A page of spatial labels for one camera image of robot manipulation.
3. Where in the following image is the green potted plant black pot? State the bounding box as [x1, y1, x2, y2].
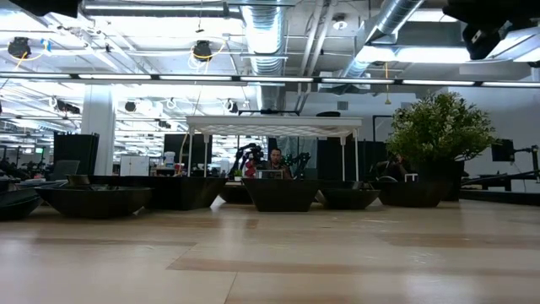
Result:
[386, 90, 500, 202]

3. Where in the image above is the person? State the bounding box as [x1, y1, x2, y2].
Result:
[262, 147, 293, 181]
[381, 152, 409, 182]

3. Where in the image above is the black partition panel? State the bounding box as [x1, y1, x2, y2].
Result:
[53, 132, 100, 176]

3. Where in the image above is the white cabinet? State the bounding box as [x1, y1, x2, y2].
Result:
[119, 155, 150, 177]

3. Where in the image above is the large dark bowl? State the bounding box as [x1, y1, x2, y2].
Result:
[137, 176, 230, 211]

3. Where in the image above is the silver spiral ceiling duct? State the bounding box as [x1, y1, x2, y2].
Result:
[240, 0, 290, 111]
[337, 0, 425, 79]

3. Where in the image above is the black monitor panel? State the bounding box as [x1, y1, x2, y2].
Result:
[163, 133, 213, 166]

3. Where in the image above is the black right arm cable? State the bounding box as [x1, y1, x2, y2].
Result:
[461, 169, 540, 187]

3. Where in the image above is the grey chair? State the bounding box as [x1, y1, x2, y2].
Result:
[49, 159, 81, 182]

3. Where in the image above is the black box on stand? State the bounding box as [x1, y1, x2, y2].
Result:
[490, 138, 516, 163]

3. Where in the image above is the yellow hanging pendant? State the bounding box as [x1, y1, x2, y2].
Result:
[382, 62, 392, 106]

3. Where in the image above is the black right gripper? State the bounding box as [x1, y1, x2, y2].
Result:
[442, 0, 540, 61]

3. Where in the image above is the grey laptop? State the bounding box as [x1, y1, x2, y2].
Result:
[255, 169, 285, 181]

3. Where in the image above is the black aluminium table frame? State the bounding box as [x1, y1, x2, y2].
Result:
[459, 188, 540, 208]

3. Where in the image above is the black curtain panel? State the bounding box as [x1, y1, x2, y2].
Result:
[316, 135, 392, 182]

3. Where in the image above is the linear ceiling light strip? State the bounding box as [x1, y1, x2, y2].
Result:
[0, 71, 540, 89]

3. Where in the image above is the white wire rack shelf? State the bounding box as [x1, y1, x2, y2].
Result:
[185, 115, 365, 189]

